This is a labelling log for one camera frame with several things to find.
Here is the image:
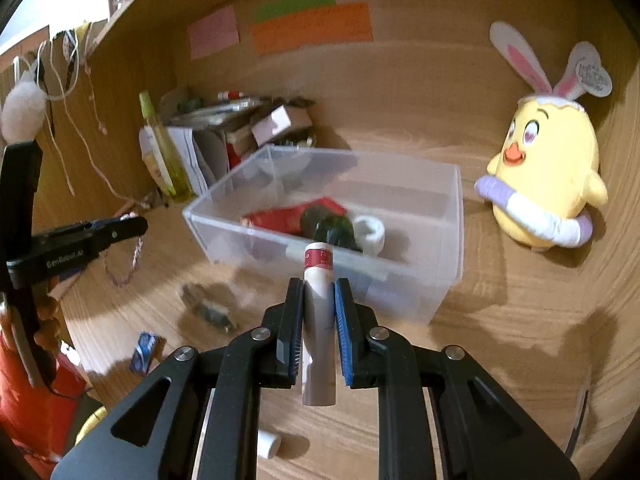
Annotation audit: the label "pink squeeze tube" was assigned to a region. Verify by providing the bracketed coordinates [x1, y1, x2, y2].
[256, 429, 282, 460]

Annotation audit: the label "beaded bracelet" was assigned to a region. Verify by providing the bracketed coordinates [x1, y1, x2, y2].
[103, 211, 146, 288]

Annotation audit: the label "blue card box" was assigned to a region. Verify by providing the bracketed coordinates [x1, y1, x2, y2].
[129, 332, 158, 376]

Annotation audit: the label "red white lip balm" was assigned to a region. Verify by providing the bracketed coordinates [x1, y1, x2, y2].
[302, 242, 335, 406]

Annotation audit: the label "red paper envelope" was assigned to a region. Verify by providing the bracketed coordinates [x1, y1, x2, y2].
[240, 196, 347, 235]

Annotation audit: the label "white tape roll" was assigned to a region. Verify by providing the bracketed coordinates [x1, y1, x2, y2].
[352, 214, 386, 257]

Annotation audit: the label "dark green glass bottle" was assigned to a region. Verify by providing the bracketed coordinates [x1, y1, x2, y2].
[300, 206, 362, 252]

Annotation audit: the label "white 4B eraser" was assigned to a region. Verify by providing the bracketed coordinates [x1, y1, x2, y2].
[179, 283, 236, 334]

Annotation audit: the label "black purple mascara tube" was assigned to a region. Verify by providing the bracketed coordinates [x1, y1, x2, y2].
[346, 271, 450, 321]

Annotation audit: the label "pale green tube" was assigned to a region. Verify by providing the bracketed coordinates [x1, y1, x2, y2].
[285, 245, 390, 282]

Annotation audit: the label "white fluffy pompom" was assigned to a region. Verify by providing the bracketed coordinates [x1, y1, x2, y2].
[1, 80, 47, 144]

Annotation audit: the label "eyeglasses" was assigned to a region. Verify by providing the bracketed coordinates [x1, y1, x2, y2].
[113, 191, 169, 217]

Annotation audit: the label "beige cosmetic tube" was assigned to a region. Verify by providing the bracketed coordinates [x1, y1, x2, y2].
[139, 126, 174, 197]

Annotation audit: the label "yellow green spray bottle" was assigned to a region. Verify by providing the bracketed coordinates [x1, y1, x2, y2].
[139, 91, 193, 203]

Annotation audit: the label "white folded paper stack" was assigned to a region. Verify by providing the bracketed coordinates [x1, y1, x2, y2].
[168, 127, 229, 196]

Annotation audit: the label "red box under books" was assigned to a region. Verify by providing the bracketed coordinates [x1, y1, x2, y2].
[226, 143, 242, 169]

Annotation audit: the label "stack of books and papers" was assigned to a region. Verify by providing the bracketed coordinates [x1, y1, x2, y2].
[165, 96, 271, 131]

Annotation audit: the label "red white marker pen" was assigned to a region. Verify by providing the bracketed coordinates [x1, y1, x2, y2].
[217, 90, 247, 102]

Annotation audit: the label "clear plastic storage bin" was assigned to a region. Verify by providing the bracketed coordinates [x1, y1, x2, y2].
[183, 145, 463, 321]

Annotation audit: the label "pink sticky note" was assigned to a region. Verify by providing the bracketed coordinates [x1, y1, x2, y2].
[188, 6, 240, 60]

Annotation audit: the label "ceramic bowl with trinkets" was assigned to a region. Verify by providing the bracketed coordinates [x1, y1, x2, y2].
[257, 148, 314, 178]

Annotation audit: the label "small white pink box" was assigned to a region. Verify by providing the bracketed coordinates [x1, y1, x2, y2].
[250, 105, 312, 146]

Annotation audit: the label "yellow chick plush toy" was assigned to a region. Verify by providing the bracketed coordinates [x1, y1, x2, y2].
[474, 22, 613, 250]

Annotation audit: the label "green sticky note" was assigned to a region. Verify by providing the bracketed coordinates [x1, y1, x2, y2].
[254, 0, 336, 23]

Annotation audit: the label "orange sticky note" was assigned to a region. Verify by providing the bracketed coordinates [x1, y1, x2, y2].
[252, 2, 373, 55]

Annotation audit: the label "white cord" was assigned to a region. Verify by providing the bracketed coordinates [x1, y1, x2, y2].
[14, 29, 149, 208]

